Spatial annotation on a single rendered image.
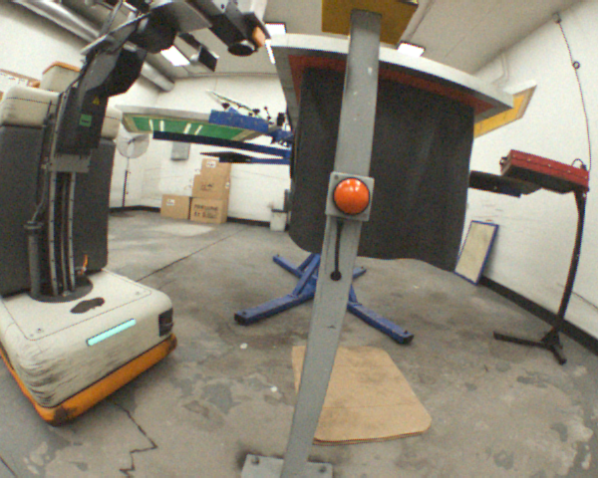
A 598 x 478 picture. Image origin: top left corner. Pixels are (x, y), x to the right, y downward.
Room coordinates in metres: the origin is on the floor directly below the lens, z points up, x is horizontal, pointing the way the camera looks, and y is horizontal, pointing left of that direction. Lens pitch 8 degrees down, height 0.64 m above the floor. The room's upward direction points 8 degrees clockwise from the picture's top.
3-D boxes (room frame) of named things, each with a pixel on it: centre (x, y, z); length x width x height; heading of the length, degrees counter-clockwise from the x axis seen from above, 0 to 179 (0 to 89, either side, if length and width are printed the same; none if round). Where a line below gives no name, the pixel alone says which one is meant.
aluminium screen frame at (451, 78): (0.91, -0.19, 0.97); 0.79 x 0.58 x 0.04; 178
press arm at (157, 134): (1.67, 0.33, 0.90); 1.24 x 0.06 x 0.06; 118
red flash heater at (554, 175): (1.22, -1.43, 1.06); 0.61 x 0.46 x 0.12; 58
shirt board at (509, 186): (1.61, -0.79, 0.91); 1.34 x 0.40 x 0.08; 58
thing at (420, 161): (0.62, -0.18, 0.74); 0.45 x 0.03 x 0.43; 88
